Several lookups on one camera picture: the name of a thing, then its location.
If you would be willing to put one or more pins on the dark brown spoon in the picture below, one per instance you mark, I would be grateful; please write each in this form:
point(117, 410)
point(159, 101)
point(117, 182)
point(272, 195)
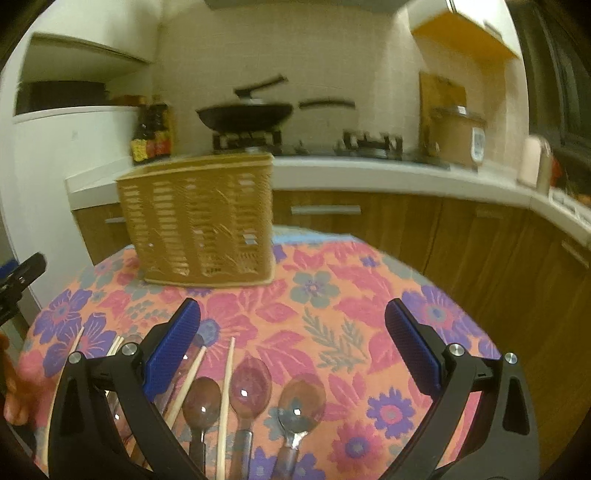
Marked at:
point(200, 409)

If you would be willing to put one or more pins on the white wall cabinet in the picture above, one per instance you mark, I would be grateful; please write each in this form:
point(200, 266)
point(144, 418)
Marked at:
point(481, 29)

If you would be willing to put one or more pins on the floral pink tablecloth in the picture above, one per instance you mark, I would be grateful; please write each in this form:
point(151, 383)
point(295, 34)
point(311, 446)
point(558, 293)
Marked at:
point(323, 314)

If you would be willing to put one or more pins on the dark window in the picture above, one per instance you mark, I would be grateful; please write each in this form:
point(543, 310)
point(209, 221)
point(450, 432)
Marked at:
point(556, 55)

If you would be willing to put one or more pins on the purple plastic spoon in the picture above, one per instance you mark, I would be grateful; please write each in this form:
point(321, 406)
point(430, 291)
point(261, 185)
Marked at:
point(249, 394)

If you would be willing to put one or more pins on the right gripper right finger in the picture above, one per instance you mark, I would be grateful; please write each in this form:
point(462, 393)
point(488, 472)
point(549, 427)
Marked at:
point(502, 440)

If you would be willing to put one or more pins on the woven tan utensil basket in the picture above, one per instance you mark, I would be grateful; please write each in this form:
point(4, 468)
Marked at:
point(202, 221)

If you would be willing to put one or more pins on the wooden cutting board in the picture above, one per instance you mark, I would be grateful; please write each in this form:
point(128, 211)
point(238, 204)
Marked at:
point(436, 92)

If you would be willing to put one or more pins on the brown spoon clear handle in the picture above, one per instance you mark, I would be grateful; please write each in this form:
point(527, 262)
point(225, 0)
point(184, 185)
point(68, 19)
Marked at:
point(300, 410)

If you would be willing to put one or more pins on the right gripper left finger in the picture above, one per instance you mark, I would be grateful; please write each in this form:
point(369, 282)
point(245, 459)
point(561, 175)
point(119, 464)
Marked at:
point(83, 440)

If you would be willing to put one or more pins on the soy sauce bottle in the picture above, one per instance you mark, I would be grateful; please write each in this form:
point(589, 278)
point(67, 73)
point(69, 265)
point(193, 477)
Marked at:
point(140, 143)

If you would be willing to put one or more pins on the beige rice cooker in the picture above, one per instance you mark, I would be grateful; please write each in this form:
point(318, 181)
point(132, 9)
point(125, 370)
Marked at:
point(458, 136)

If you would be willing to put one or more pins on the black gas stove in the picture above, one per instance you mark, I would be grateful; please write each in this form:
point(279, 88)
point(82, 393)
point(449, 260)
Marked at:
point(351, 145)

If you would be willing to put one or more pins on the person left hand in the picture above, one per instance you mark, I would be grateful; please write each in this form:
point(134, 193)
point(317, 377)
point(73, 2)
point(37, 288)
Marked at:
point(23, 399)

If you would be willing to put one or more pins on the black wok with lid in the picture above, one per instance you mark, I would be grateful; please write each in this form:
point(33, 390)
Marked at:
point(247, 114)

